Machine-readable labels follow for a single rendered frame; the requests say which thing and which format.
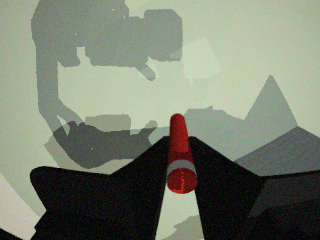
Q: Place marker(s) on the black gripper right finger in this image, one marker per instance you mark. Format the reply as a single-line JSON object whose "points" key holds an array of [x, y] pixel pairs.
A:
{"points": [[231, 198]]}

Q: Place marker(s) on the red peg with white band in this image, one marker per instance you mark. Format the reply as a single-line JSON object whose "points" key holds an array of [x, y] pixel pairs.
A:
{"points": [[181, 174]]}

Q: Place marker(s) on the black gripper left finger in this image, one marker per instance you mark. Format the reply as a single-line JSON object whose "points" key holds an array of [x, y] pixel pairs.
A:
{"points": [[131, 196]]}

